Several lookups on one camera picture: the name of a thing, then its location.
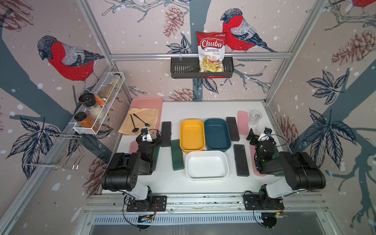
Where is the black pencil case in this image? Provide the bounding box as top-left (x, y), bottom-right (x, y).
top-left (226, 117), bottom-right (240, 142)
top-left (234, 145), bottom-right (250, 177)
top-left (160, 121), bottom-right (171, 147)

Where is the pink pencil case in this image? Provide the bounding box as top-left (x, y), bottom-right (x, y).
top-left (129, 141), bottom-right (139, 154)
top-left (237, 111), bottom-right (249, 136)
top-left (250, 145), bottom-right (266, 177)

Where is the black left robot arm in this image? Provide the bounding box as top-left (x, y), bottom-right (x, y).
top-left (101, 127), bottom-right (161, 207)

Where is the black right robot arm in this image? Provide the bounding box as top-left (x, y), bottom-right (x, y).
top-left (246, 127), bottom-right (326, 202)

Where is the dark teal storage box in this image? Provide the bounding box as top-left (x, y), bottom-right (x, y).
top-left (204, 118), bottom-right (232, 152)

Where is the yellow storage box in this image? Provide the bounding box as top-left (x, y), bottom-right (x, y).
top-left (180, 119), bottom-right (205, 153)

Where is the white storage box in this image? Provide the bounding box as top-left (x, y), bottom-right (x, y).
top-left (185, 150), bottom-right (229, 180)

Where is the black spoon left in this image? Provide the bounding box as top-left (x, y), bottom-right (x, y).
top-left (130, 114), bottom-right (139, 133)

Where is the black spoon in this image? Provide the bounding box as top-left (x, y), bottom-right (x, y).
top-left (133, 114), bottom-right (151, 127)
top-left (130, 114), bottom-right (139, 133)

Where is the black spoon right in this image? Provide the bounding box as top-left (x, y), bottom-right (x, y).
top-left (133, 114), bottom-right (151, 127)

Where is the tan cloth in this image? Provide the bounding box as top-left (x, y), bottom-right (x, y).
top-left (118, 107), bottom-right (160, 135)

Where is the clear measuring cup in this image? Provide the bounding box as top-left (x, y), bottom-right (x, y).
top-left (248, 110), bottom-right (262, 131)

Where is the pink tray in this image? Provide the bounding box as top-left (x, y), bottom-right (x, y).
top-left (128, 98), bottom-right (163, 129)

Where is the tan spice jar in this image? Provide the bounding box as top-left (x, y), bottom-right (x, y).
top-left (99, 73), bottom-right (121, 101)

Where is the orange spice jar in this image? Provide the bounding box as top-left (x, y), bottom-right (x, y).
top-left (74, 112), bottom-right (99, 131)

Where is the black lid spice grinder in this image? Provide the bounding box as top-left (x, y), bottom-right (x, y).
top-left (79, 93), bottom-right (106, 120)

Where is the Chuba cassava chips bag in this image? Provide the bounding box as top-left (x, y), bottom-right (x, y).
top-left (196, 32), bottom-right (226, 72)

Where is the white wire spice rack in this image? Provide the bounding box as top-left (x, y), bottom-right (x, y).
top-left (73, 71), bottom-right (124, 139)

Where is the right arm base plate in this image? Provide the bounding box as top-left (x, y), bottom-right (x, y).
top-left (242, 193), bottom-right (285, 211)

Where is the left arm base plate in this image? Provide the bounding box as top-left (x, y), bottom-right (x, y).
top-left (126, 195), bottom-right (167, 212)

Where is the black wire basket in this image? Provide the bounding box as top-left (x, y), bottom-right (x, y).
top-left (170, 57), bottom-right (235, 79)

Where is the metal wire hook rack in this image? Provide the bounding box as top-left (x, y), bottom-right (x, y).
top-left (22, 133), bottom-right (85, 171)

